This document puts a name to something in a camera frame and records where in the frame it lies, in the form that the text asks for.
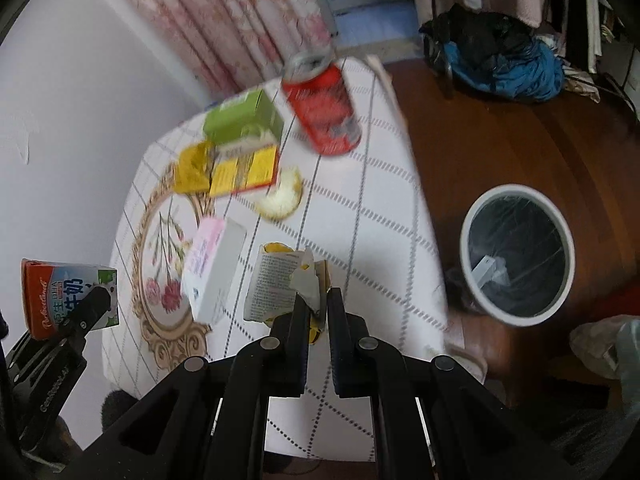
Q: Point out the red blue milk carton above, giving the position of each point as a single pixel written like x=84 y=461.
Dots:
x=52 y=290

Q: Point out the paper wrapper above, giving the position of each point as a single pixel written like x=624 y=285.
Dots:
x=281 y=276

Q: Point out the yellow white fruit peel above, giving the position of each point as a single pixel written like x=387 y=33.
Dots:
x=281 y=202

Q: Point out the pink white toothpaste box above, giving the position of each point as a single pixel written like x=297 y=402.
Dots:
x=210 y=266

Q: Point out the white round trash bin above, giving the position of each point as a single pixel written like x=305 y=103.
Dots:
x=524 y=227

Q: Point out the blue jacket pile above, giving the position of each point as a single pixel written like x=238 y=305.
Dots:
x=534 y=74

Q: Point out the yellow foil wrapper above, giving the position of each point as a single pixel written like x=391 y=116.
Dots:
x=194 y=168

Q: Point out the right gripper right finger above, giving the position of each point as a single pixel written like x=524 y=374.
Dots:
x=369 y=368

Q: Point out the white long carton box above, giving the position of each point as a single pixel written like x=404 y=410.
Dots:
x=491 y=270

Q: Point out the green carton box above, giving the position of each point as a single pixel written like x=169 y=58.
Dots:
x=248 y=120

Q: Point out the checked grey pillow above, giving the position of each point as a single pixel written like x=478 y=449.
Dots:
x=610 y=347

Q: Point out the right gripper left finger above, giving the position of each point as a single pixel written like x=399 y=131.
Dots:
x=274 y=366

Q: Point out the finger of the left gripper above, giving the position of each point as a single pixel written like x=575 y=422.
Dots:
x=84 y=317

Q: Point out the red soda can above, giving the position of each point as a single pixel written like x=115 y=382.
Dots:
x=316 y=91

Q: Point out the pink floral curtain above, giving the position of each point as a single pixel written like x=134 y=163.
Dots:
x=232 y=45

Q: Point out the yellow red small box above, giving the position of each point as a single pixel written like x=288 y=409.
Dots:
x=245 y=172

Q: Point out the white patterned tablecloth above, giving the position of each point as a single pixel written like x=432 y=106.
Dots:
x=363 y=214

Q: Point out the black clothes pile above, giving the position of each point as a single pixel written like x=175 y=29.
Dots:
x=483 y=39

